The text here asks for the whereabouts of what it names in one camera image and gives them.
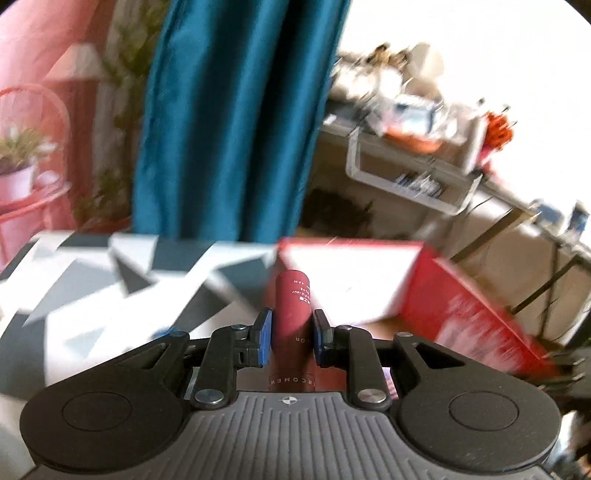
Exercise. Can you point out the dark red tube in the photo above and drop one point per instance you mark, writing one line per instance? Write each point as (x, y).
(292, 314)

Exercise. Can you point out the orange bowl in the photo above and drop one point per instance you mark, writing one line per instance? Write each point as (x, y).
(415, 144)

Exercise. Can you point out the red cardboard box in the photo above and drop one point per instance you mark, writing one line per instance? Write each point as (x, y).
(461, 314)

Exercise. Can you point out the grey dressing table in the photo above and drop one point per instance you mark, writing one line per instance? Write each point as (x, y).
(498, 217)

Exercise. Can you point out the tall white bottle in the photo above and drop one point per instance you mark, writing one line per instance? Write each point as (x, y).
(473, 143)

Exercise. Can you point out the pink printed wall tapestry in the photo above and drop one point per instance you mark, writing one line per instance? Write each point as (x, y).
(46, 115)

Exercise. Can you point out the geometric patterned tablecloth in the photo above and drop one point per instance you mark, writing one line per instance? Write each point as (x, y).
(92, 295)

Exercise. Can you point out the orange flower bouquet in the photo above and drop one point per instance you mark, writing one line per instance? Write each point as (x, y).
(498, 131)

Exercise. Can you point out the round white vanity mirror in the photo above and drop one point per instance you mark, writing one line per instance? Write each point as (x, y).
(427, 64)

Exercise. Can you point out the teal curtain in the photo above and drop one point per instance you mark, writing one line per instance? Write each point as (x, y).
(231, 115)

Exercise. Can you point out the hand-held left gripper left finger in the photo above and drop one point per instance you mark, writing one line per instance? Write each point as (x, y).
(264, 337)

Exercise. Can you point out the blue tissue box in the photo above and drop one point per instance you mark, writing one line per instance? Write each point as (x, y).
(549, 212)

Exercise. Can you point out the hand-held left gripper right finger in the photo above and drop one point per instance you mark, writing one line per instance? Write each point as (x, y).
(318, 337)

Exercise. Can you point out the red vase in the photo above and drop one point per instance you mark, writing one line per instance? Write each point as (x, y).
(488, 154)

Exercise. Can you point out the blue white patterned pouch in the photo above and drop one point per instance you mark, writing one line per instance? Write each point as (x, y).
(415, 182)

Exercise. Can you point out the blue cosmetics box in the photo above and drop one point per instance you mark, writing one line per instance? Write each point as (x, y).
(411, 113)

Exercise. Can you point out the blue paper cup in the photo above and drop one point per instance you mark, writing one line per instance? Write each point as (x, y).
(578, 219)

